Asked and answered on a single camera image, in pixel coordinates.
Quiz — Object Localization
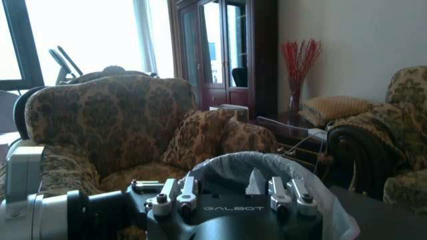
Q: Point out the grey chair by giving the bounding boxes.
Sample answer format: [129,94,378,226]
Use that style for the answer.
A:
[0,89,21,135]

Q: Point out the grey trash bin clear liner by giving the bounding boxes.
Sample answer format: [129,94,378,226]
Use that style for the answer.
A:
[181,151,360,240]

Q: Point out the glass vase red twigs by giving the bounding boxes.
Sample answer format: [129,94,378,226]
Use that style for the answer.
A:
[280,38,322,121]

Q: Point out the dark wood side table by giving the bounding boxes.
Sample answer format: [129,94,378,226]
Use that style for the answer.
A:
[254,116,333,173]

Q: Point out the yellow striped cushion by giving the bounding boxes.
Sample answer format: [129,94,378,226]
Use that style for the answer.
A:
[297,96,376,126]

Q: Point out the white paper scrap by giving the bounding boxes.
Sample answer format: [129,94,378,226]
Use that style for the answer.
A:
[245,167,268,195]

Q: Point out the brown floral patterned armchair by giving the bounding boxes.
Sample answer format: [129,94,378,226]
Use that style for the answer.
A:
[23,74,278,240]

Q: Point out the brown floral patterned cushion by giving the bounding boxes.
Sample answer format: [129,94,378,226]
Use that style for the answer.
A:
[161,108,234,171]

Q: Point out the silver-barred finger of the left gripper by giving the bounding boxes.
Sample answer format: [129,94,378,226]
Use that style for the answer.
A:
[130,179,165,193]

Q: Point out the dark wood glass cabinet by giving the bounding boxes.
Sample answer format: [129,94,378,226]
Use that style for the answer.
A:
[166,0,278,118]

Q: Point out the dark window frame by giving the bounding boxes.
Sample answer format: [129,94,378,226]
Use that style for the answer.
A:
[0,0,46,89]

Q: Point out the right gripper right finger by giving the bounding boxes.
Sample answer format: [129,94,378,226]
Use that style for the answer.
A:
[268,176,318,217]

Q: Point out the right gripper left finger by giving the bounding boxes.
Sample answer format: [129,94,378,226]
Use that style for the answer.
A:
[145,176,200,216]

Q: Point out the black exercise machine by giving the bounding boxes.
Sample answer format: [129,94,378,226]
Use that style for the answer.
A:
[47,45,84,86]

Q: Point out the floral patterned sofa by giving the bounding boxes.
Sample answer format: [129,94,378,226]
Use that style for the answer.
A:
[328,65,427,215]

